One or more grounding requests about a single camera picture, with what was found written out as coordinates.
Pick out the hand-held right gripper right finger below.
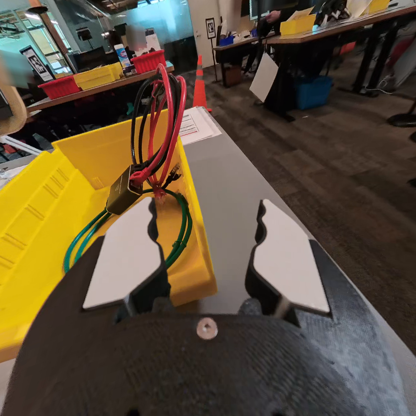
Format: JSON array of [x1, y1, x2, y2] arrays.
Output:
[[244, 199, 331, 325]]

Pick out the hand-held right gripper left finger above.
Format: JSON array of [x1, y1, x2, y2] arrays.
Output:
[[82, 197, 171, 317]]

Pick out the black network splitter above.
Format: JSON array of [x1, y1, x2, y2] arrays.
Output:
[[106, 164, 145, 215]]

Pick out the green network cable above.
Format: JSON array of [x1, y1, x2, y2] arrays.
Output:
[[63, 188, 193, 276]]

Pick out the red network cable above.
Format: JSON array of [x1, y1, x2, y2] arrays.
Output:
[[129, 63, 188, 205]]

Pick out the yellow plastic bin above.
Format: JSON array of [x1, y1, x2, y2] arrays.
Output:
[[73, 62, 124, 91], [0, 108, 218, 363], [279, 13, 318, 36]]

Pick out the black network cable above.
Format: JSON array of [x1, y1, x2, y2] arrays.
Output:
[[130, 73, 182, 192]]

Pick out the grey desk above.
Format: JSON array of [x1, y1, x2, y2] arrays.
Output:
[[0, 107, 416, 416]]

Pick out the white printed paper sheet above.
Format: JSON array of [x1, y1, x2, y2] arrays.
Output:
[[180, 107, 224, 146]]

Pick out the long wooden table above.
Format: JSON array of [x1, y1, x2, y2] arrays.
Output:
[[264, 5, 416, 123], [25, 64, 175, 130]]

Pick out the red plastic bin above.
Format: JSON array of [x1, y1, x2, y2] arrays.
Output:
[[38, 75, 82, 100], [131, 49, 167, 75]]

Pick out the orange traffic cone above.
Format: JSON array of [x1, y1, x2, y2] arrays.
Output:
[[192, 55, 212, 113]]

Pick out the black round stand base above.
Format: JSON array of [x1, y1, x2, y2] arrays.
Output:
[[387, 97, 416, 129]]

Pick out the beige backed display panel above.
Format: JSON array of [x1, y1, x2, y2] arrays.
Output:
[[0, 85, 29, 138]]

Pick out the white board sheet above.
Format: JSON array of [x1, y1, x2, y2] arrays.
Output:
[[249, 51, 280, 103]]

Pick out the white wipes bottle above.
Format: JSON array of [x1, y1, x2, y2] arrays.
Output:
[[114, 43, 133, 69]]

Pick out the black white marker board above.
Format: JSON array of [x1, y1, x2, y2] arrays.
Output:
[[19, 45, 55, 82]]

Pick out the framed sign on post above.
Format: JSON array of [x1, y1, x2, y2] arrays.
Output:
[[205, 17, 217, 50]]

